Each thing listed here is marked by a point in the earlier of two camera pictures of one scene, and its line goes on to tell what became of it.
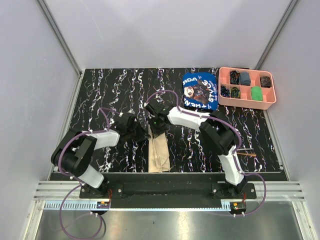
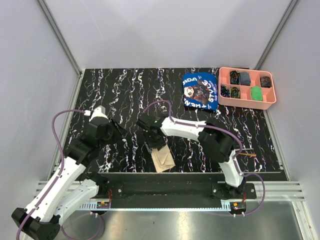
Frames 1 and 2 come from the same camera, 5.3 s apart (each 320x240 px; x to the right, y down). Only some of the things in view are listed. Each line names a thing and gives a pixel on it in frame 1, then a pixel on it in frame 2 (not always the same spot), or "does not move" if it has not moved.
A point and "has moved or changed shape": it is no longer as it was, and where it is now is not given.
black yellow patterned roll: x=235 y=93 does not move
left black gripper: x=143 y=134 to x=118 y=130
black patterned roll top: x=234 y=77 does not move
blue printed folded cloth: x=200 y=90 does not move
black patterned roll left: x=225 y=92 does not move
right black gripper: x=155 y=132 to x=151 y=145
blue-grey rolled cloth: x=244 y=78 does not move
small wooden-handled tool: x=248 y=154 does not move
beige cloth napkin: x=158 y=155 has moved or changed shape
